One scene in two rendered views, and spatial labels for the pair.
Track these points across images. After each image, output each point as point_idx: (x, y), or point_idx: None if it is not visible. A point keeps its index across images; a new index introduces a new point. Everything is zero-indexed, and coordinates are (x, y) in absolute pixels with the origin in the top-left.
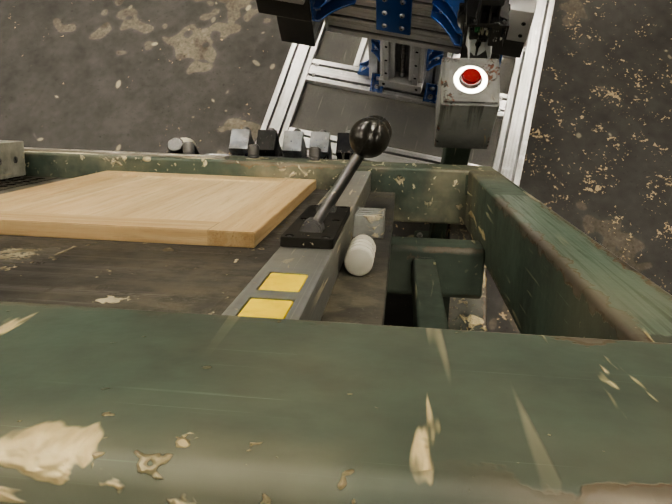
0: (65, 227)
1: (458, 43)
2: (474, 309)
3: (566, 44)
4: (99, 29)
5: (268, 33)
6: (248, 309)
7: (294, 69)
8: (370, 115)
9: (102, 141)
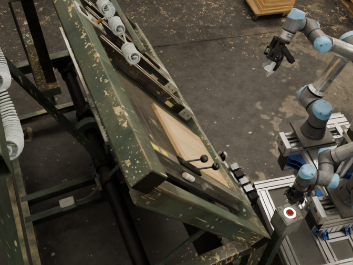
0: (166, 128)
1: (309, 209)
2: (221, 255)
3: None
4: (265, 115)
5: None
6: (154, 145)
7: (290, 180)
8: None
9: (226, 140)
